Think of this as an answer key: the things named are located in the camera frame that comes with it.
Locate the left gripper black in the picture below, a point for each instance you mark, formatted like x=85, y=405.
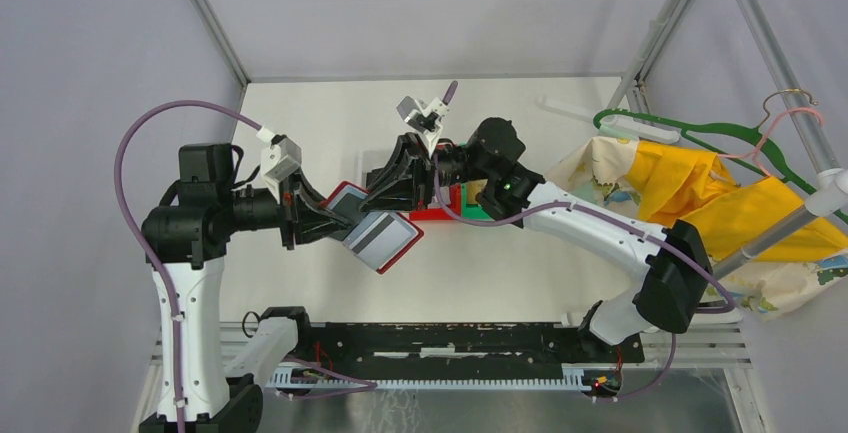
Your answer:
x=306, y=230

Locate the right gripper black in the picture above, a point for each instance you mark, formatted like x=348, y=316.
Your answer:
x=400, y=195

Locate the red leather card holder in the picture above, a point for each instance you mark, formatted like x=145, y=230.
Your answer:
x=345, y=200

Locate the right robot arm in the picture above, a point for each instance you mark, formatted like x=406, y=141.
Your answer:
x=669, y=265

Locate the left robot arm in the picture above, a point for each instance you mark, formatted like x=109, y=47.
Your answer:
x=186, y=245

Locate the white plastic bin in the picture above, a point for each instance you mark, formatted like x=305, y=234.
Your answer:
x=369, y=164

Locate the red plastic bin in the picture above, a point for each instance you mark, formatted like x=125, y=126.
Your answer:
x=452, y=200

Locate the green plastic bin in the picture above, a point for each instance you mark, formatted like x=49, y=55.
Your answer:
x=469, y=204

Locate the yellow patterned cloth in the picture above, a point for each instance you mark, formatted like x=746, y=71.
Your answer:
x=715, y=218

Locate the pink clothes hanger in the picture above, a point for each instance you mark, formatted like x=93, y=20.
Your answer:
x=810, y=110

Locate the green clothes hanger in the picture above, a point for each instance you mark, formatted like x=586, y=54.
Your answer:
x=634, y=123

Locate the white hanger rack stand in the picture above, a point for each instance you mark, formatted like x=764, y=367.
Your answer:
x=729, y=238

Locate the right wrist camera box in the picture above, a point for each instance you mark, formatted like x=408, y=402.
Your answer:
x=425, y=119

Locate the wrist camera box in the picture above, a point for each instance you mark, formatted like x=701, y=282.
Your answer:
x=425, y=119
x=279, y=159

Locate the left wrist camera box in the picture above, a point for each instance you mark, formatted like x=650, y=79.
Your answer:
x=279, y=159

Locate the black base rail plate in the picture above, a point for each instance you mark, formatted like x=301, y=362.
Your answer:
x=458, y=351

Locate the white cable duct strip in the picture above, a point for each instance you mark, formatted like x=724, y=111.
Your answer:
x=290, y=376

